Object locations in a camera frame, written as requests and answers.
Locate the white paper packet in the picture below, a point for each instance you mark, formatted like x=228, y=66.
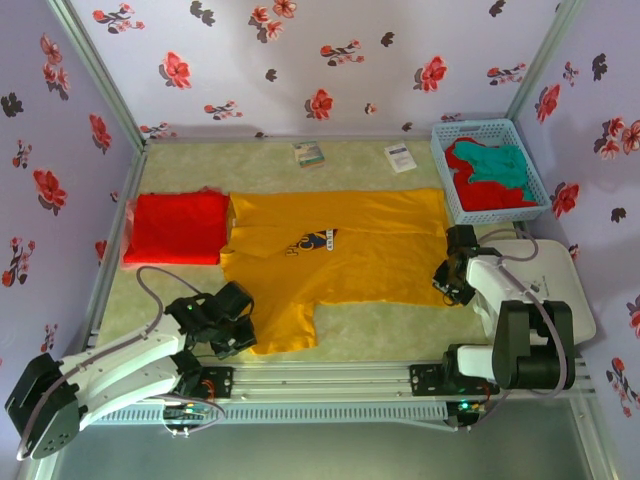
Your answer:
x=400, y=157

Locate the right controller board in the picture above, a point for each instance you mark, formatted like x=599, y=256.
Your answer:
x=470, y=406

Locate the controller board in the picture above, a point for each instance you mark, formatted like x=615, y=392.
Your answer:
x=187, y=412
x=470, y=406

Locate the left controller board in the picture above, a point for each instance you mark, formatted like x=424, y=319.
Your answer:
x=187, y=412

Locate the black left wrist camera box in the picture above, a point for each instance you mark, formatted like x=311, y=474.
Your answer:
x=235, y=296

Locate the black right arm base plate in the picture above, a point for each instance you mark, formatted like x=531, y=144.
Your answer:
x=425, y=380

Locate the red t-shirt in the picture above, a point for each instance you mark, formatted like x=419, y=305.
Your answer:
x=175, y=230
x=487, y=197

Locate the aluminium frame post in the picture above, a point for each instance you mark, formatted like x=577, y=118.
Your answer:
x=95, y=65
x=540, y=60

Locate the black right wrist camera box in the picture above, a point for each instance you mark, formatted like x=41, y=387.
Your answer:
x=462, y=237

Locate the aluminium mounting rail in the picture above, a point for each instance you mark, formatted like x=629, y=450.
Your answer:
x=325, y=382

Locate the yellow t-shirt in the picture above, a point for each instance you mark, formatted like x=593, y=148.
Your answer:
x=360, y=250

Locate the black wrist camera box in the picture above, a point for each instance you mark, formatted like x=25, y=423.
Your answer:
x=462, y=237
x=235, y=296

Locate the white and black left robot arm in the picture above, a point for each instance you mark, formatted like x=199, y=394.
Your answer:
x=125, y=360

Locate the green and white packet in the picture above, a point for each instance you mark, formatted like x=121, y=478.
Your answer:
x=309, y=155

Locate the teal t-shirt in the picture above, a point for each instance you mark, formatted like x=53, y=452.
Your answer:
x=495, y=160

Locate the aluminium table side rail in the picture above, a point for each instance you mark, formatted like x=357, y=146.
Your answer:
x=112, y=240

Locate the crumpled red t-shirt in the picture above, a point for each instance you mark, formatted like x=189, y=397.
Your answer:
x=487, y=197

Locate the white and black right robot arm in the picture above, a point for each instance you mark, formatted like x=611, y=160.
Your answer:
x=485, y=285

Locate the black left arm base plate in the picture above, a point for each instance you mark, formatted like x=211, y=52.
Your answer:
x=222, y=382

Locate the light blue plastic basket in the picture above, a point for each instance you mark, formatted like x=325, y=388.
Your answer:
x=475, y=131

